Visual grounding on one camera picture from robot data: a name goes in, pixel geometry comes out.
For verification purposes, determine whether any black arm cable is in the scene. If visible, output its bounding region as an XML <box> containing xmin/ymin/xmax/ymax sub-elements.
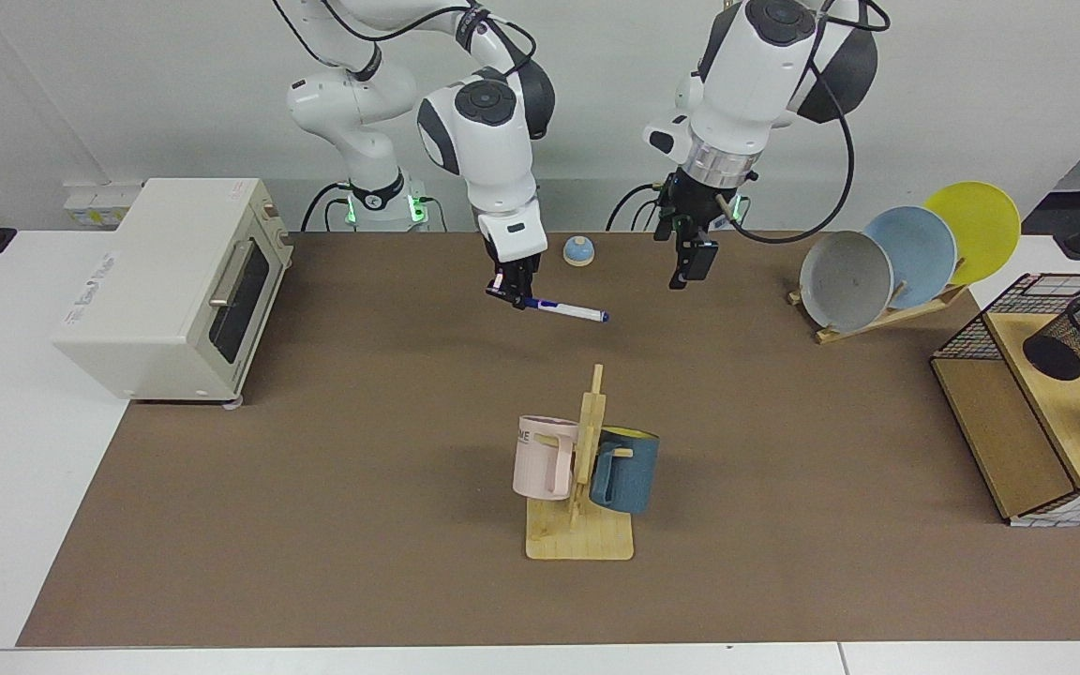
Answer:
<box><xmin>716</xmin><ymin>0</ymin><xmax>890</xmax><ymax>247</ymax></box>
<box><xmin>273</xmin><ymin>0</ymin><xmax>541</xmax><ymax>71</ymax></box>

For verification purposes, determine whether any dark blue cup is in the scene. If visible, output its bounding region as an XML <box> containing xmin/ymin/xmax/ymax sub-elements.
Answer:
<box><xmin>589</xmin><ymin>427</ymin><xmax>661</xmax><ymax>515</ymax></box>

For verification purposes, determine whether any yellow plate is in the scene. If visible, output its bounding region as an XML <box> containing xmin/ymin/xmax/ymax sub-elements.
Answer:
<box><xmin>924</xmin><ymin>181</ymin><xmax>1022</xmax><ymax>287</ymax></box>

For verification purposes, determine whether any light blue plate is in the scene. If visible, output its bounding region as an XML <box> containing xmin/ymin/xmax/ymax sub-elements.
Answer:
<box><xmin>863</xmin><ymin>206</ymin><xmax>958</xmax><ymax>310</ymax></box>

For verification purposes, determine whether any brown table cloth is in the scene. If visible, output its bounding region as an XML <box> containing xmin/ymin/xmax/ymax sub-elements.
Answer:
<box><xmin>17</xmin><ymin>231</ymin><xmax>1080</xmax><ymax>648</ymax></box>

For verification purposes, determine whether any pale toaster oven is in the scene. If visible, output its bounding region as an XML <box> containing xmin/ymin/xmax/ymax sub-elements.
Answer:
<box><xmin>51</xmin><ymin>178</ymin><xmax>295</xmax><ymax>406</ymax></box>

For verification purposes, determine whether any blue and white marker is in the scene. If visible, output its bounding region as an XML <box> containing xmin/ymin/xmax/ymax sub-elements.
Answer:
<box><xmin>514</xmin><ymin>296</ymin><xmax>610</xmax><ymax>324</ymax></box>

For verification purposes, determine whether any wooden plate rack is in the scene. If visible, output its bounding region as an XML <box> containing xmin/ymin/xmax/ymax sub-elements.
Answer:
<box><xmin>787</xmin><ymin>281</ymin><xmax>969</xmax><ymax>345</ymax></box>

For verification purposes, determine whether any grey plate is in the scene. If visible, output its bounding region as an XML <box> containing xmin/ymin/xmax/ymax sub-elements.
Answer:
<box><xmin>800</xmin><ymin>231</ymin><xmax>894</xmax><ymax>333</ymax></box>

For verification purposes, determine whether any white wall socket strip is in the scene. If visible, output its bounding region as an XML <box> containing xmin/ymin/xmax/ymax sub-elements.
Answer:
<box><xmin>62</xmin><ymin>183</ymin><xmax>143</xmax><ymax>231</ymax></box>

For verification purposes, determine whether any wooden cup stand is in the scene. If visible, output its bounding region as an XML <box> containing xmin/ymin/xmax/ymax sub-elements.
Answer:
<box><xmin>526</xmin><ymin>364</ymin><xmax>636</xmax><ymax>562</ymax></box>

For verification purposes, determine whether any wire basket with wooden floor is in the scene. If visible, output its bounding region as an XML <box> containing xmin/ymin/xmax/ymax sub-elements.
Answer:
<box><xmin>931</xmin><ymin>273</ymin><xmax>1080</xmax><ymax>528</ymax></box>

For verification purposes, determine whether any pink cup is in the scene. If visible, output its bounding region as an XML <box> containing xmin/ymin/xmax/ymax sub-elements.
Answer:
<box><xmin>513</xmin><ymin>415</ymin><xmax>580</xmax><ymax>502</ymax></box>

